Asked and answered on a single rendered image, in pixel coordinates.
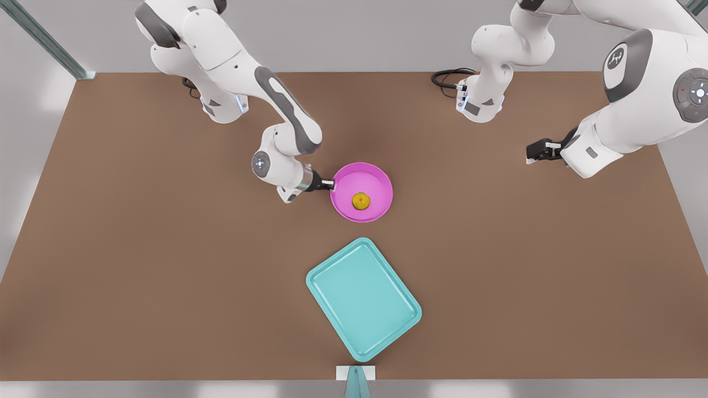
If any pink round plate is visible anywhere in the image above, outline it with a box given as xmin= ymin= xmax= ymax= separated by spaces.
xmin=330 ymin=162 xmax=394 ymax=223

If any teal rectangular tray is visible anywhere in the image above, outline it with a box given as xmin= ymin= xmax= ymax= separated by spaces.
xmin=306 ymin=237 xmax=423 ymax=363

